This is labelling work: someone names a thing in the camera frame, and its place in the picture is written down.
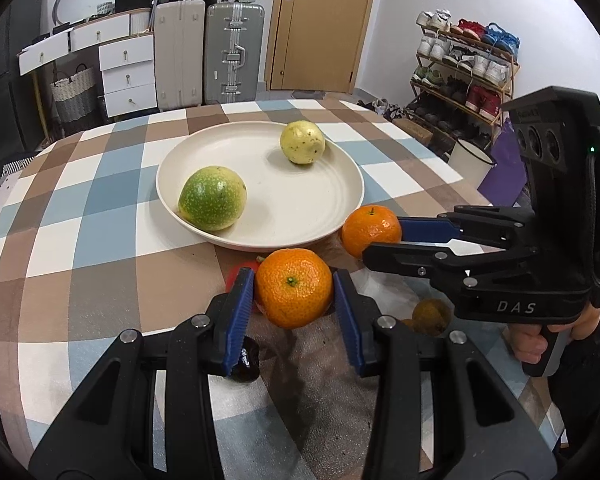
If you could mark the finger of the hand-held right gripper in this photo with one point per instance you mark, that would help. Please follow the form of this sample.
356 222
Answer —
405 257
425 229

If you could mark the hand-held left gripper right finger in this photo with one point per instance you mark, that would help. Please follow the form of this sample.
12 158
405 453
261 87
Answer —
347 312

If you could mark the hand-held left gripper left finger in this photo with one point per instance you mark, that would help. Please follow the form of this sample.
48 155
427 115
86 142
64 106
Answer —
240 305

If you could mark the red cherry tomato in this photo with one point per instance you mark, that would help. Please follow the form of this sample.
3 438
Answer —
240 271

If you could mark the orange mandarin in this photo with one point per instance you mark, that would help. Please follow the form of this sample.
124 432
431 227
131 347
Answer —
370 232
292 290

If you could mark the dark red cherry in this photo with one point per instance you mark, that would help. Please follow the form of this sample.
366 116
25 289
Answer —
247 366

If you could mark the cream round plate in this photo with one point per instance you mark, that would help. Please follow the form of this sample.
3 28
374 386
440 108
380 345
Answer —
280 195

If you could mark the person's right forearm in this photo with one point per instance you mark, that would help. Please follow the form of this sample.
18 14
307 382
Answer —
580 390

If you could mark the person's right hand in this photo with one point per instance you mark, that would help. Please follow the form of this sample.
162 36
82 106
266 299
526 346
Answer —
527 347

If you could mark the white enamel bucket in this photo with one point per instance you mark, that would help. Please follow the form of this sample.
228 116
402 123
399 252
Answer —
467 165

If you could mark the purple bag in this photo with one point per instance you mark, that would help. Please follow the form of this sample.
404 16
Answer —
505 175

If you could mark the cardboard box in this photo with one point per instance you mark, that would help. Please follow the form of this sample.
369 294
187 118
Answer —
412 131

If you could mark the green speckled passion fruit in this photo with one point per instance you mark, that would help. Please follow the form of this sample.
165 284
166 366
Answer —
212 199

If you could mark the pair of floor shoes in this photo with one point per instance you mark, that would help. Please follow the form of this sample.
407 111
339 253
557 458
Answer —
387 108

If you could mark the shoe rack with shoes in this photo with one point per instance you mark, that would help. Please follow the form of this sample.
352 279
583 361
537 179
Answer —
482 100

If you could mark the checked tablecloth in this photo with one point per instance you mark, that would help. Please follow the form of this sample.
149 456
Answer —
105 260

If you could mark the yellow speckled passion fruit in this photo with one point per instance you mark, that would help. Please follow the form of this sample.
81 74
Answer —
302 142

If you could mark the wooden shoe rack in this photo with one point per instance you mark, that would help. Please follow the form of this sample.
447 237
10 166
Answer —
514 80

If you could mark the wooden door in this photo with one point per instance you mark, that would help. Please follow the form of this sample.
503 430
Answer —
320 35

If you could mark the silver suitcase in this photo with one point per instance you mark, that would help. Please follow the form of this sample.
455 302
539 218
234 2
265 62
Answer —
220 60

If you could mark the white drawer cabinet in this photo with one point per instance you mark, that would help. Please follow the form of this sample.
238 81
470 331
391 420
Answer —
127 77

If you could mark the beige suitcase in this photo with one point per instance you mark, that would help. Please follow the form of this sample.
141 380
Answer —
180 55

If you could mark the striped mat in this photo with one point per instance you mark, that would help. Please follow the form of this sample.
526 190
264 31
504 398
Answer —
17 164

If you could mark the woven laundry basket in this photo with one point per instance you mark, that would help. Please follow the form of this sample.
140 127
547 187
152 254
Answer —
75 95

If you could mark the dark refrigerator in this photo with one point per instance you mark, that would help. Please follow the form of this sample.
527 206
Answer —
10 100

